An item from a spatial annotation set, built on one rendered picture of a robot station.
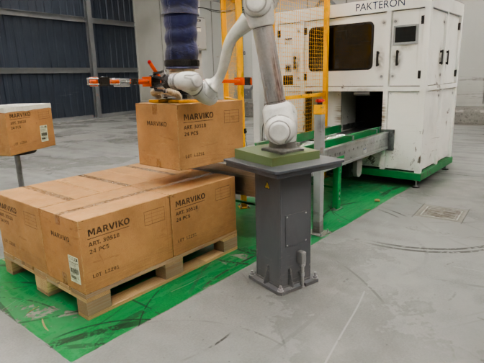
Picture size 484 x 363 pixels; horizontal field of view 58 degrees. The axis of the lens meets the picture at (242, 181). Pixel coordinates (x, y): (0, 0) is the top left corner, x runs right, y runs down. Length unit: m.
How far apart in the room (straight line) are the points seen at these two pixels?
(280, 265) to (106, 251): 0.96
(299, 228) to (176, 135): 0.91
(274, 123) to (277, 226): 0.62
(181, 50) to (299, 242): 1.37
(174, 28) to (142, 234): 1.26
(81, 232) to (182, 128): 0.85
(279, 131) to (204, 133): 0.75
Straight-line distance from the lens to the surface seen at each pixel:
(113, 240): 2.44
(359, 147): 4.35
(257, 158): 2.38
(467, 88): 11.36
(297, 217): 2.50
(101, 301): 2.51
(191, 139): 2.70
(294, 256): 2.58
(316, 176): 3.35
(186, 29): 2.84
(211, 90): 2.53
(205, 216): 2.87
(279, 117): 2.16
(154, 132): 2.79
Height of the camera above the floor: 1.22
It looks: 14 degrees down
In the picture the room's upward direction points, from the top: 2 degrees counter-clockwise
